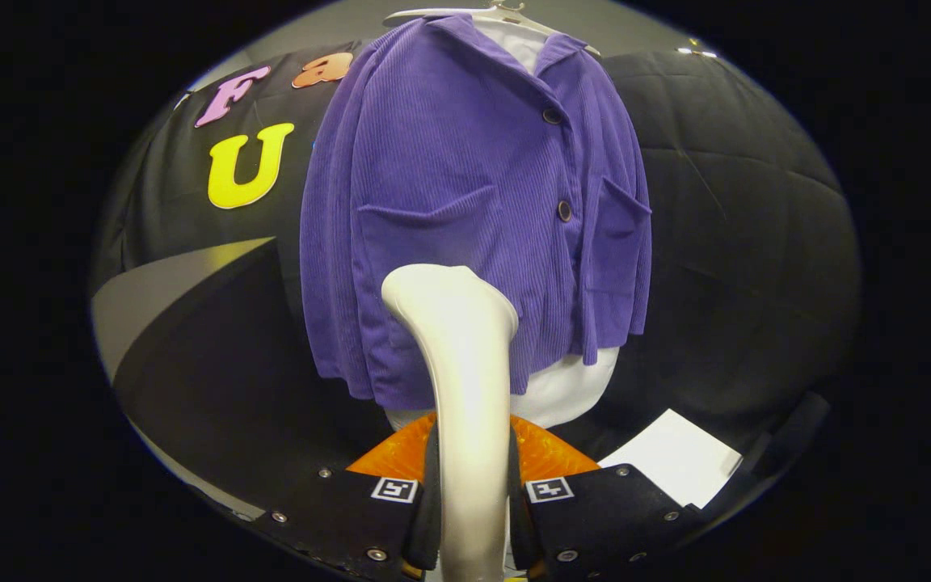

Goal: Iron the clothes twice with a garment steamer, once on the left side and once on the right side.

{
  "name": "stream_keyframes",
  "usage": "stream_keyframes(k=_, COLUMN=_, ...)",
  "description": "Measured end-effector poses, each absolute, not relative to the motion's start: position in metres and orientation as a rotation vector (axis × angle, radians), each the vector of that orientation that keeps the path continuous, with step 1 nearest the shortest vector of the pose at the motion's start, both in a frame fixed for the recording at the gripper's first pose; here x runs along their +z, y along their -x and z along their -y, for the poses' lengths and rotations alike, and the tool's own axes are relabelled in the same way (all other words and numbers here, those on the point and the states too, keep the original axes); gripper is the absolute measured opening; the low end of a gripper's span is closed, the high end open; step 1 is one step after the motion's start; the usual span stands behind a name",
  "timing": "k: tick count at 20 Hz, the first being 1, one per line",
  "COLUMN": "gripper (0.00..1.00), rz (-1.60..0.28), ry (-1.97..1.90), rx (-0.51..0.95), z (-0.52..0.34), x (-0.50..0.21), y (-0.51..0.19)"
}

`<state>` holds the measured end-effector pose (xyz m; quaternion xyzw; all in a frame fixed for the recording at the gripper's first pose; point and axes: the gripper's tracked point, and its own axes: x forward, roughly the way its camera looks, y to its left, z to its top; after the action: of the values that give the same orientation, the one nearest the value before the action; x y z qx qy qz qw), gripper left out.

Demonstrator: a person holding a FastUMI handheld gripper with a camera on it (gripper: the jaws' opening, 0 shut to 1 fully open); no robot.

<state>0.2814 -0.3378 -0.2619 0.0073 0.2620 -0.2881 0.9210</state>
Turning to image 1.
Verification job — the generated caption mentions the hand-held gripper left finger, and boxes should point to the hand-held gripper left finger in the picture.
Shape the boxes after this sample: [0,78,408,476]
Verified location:
[251,412,442,580]

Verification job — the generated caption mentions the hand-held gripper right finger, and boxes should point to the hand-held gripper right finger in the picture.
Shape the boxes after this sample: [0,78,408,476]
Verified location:
[508,414,705,581]

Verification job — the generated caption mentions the white undershirt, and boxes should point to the white undershirt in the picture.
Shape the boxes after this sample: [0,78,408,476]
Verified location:
[385,16,620,431]

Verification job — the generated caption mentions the purple corduroy jacket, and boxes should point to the purple corduroy jacket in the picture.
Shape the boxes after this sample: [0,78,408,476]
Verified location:
[299,14,654,411]

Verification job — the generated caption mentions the white clothes hanger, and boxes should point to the white clothes hanger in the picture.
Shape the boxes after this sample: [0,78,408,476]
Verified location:
[383,0,602,57]

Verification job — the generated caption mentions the white paper sheet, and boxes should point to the white paper sheet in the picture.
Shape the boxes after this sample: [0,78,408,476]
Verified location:
[599,408,745,510]

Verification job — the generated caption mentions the grey cabinet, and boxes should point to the grey cabinet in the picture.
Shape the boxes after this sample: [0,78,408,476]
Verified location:
[90,237,402,526]

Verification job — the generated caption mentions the dark curved object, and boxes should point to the dark curved object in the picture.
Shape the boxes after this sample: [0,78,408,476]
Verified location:
[700,392,830,518]

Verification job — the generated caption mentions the black quilted side curtain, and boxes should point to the black quilted side curtain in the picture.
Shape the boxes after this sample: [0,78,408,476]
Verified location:
[571,50,862,478]

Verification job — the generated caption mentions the black backdrop cloth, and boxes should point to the black backdrop cloth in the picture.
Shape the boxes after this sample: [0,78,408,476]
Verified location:
[94,40,369,268]

